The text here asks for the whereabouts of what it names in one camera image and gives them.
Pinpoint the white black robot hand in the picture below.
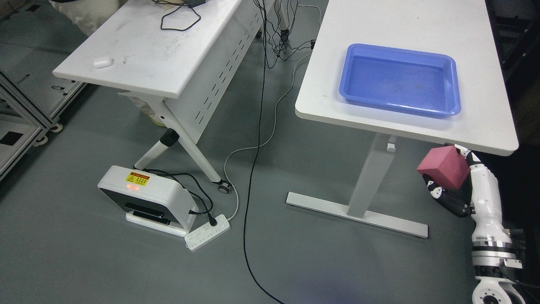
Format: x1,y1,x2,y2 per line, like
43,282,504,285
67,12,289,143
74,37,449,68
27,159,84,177
422,144,504,240

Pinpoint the pink foam block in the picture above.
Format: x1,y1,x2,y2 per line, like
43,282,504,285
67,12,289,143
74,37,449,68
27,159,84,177
417,146,470,189

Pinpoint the blue plastic tray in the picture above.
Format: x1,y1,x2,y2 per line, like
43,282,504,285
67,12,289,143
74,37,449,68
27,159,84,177
339,43,462,118

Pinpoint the white desk with tray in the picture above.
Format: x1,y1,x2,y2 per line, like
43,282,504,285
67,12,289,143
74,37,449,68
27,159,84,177
286,0,519,238

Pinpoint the white power strip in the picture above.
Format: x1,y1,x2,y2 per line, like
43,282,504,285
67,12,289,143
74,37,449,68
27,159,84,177
184,214,231,251

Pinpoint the white folding table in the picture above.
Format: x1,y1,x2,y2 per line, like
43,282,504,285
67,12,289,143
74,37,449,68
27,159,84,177
53,0,263,193

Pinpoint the white box device warning label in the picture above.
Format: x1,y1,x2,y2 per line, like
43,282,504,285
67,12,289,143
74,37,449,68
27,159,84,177
97,166,199,237

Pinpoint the white power strip cable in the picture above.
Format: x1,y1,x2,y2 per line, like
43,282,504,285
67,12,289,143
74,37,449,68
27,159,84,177
223,5,323,222

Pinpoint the long black floor cable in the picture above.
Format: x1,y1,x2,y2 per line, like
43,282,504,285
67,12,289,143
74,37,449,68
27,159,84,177
243,0,285,304

